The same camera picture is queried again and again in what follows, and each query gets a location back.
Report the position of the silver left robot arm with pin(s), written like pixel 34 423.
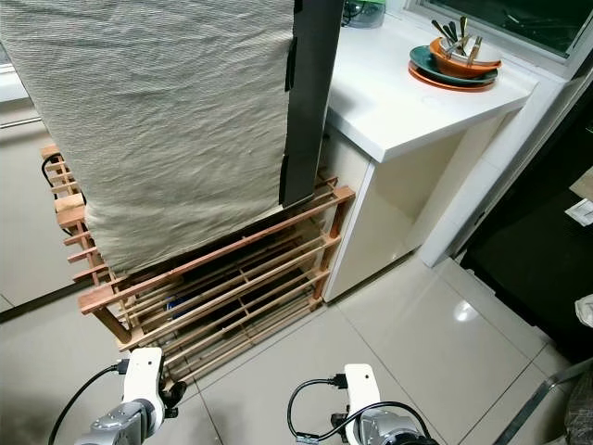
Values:
pixel 120 426

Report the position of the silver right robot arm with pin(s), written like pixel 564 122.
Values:
pixel 398 431

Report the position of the wooden slatted shoe rack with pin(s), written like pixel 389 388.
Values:
pixel 232 278

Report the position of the grey metal bar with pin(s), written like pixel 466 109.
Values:
pixel 537 403

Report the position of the beige kitchen drawer cabinet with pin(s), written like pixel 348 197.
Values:
pixel 20 204

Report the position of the large black cabinet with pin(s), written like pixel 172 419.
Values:
pixel 528 241

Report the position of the beige striped cloth cover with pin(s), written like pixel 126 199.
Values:
pixel 157 120

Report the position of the tall black appliance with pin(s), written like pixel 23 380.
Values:
pixel 308 102

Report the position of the white paper sheet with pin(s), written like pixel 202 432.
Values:
pixel 582 213

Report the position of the white counter cabinet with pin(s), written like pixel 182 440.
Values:
pixel 389 102

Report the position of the orange flat plate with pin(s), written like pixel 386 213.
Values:
pixel 428 80

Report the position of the dark green plate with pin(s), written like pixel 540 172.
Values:
pixel 424 63

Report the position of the orange bowl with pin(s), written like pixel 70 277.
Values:
pixel 454 63

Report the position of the silver table knife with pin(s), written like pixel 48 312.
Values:
pixel 476 50

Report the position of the green glass jar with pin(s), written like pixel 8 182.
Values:
pixel 363 11

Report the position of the gold upright spoon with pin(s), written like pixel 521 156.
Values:
pixel 462 28

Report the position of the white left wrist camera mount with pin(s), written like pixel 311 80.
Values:
pixel 145 373

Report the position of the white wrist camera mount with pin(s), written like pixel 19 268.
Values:
pixel 145 373
pixel 361 389

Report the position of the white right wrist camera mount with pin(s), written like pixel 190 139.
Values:
pixel 361 389

